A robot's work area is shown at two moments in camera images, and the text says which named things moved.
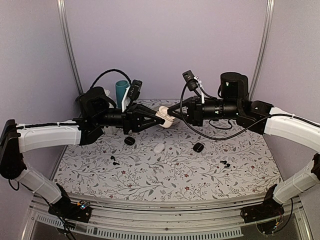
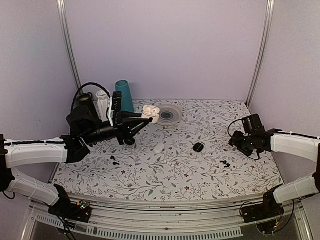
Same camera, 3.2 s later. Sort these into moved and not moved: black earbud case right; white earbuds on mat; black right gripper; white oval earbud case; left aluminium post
Moved: black right gripper
Not moved: black earbud case right; white earbuds on mat; left aluminium post; white oval earbud case
